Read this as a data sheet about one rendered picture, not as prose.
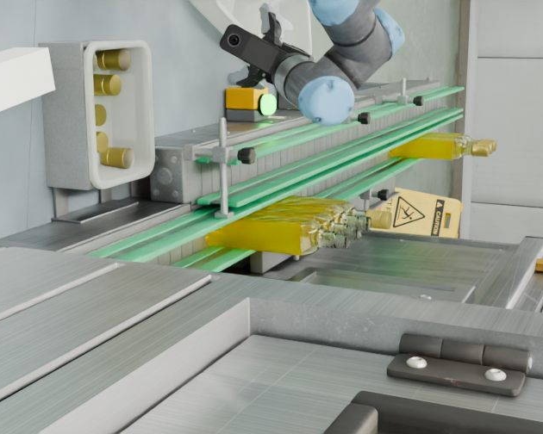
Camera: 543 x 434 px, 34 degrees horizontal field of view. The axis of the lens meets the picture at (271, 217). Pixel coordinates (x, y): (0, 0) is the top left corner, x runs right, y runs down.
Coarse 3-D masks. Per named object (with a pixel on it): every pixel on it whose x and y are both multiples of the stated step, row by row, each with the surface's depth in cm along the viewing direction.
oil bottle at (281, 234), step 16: (240, 224) 154; (256, 224) 152; (272, 224) 151; (288, 224) 150; (304, 224) 150; (320, 224) 152; (208, 240) 157; (224, 240) 156; (240, 240) 154; (256, 240) 153; (272, 240) 152; (288, 240) 151; (304, 240) 149
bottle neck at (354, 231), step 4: (332, 224) 155; (336, 224) 155; (340, 224) 155; (344, 224) 154; (348, 224) 154; (352, 224) 154; (332, 228) 155; (336, 228) 154; (340, 228) 154; (344, 228) 154; (348, 228) 153; (352, 228) 153; (356, 228) 153; (360, 228) 155; (348, 232) 153; (352, 232) 153; (356, 232) 153; (360, 232) 155; (352, 236) 153; (356, 236) 153; (360, 236) 155; (356, 240) 154
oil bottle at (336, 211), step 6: (276, 204) 164; (282, 204) 163; (288, 204) 163; (294, 204) 163; (300, 204) 163; (306, 204) 163; (312, 204) 163; (318, 204) 163; (324, 204) 163; (330, 204) 163; (336, 204) 163; (312, 210) 160; (318, 210) 160; (324, 210) 159; (330, 210) 159; (336, 210) 160; (342, 210) 161; (336, 216) 159; (342, 216) 160; (336, 222) 159
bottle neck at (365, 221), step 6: (348, 216) 160; (354, 216) 159; (360, 216) 159; (366, 216) 159; (342, 222) 160; (348, 222) 159; (354, 222) 159; (360, 222) 158; (366, 222) 158; (366, 228) 158
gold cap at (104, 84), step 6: (96, 78) 139; (102, 78) 139; (108, 78) 138; (114, 78) 139; (120, 78) 141; (96, 84) 139; (102, 84) 139; (108, 84) 138; (114, 84) 139; (120, 84) 141; (96, 90) 140; (102, 90) 139; (108, 90) 139; (114, 90) 139; (120, 90) 141
